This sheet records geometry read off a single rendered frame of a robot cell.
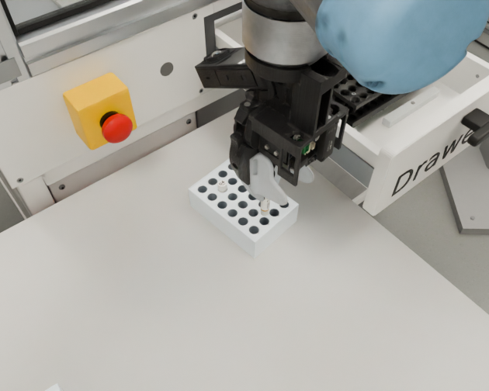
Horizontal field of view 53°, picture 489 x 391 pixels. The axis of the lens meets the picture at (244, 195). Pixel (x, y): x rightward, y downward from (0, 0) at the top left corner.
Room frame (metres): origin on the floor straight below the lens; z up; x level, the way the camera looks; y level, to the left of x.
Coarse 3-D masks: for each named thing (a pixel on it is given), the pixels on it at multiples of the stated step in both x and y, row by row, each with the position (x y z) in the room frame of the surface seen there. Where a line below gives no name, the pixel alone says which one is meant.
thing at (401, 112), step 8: (432, 88) 0.56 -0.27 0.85; (416, 96) 0.54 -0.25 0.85; (424, 96) 0.54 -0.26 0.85; (432, 96) 0.55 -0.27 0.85; (408, 104) 0.53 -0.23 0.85; (416, 104) 0.53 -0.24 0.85; (424, 104) 0.54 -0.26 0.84; (392, 112) 0.51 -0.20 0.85; (400, 112) 0.51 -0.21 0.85; (408, 112) 0.52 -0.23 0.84; (384, 120) 0.50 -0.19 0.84; (392, 120) 0.49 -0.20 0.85; (400, 120) 0.50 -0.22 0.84
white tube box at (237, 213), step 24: (216, 168) 0.45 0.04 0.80; (192, 192) 0.41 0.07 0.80; (216, 192) 0.41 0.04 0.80; (240, 192) 0.41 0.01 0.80; (216, 216) 0.38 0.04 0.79; (240, 216) 0.37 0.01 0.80; (264, 216) 0.37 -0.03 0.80; (288, 216) 0.37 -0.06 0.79; (240, 240) 0.35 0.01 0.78; (264, 240) 0.34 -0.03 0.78
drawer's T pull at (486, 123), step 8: (472, 112) 0.44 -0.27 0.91; (480, 112) 0.44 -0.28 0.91; (464, 120) 0.43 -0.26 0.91; (472, 120) 0.43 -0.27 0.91; (480, 120) 0.43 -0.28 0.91; (488, 120) 0.43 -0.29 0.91; (472, 128) 0.42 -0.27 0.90; (480, 128) 0.41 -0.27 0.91; (488, 128) 0.41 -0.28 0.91; (472, 136) 0.40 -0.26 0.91; (480, 136) 0.40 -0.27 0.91; (488, 136) 0.41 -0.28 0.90; (472, 144) 0.39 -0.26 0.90
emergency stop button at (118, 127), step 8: (112, 120) 0.44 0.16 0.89; (120, 120) 0.45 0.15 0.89; (128, 120) 0.45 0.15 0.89; (104, 128) 0.44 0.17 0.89; (112, 128) 0.44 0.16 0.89; (120, 128) 0.44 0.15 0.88; (128, 128) 0.45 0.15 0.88; (104, 136) 0.43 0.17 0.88; (112, 136) 0.44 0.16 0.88; (120, 136) 0.44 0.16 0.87; (128, 136) 0.45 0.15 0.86
